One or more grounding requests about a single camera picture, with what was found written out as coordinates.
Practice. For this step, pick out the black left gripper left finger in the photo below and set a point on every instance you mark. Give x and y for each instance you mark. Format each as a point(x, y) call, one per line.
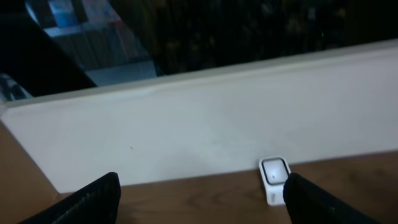
point(95, 203)

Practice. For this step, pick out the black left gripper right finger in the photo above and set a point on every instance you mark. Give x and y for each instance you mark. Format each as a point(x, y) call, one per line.
point(307, 203)

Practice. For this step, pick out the white barcode scanner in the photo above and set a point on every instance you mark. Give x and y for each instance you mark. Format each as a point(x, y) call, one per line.
point(274, 173)

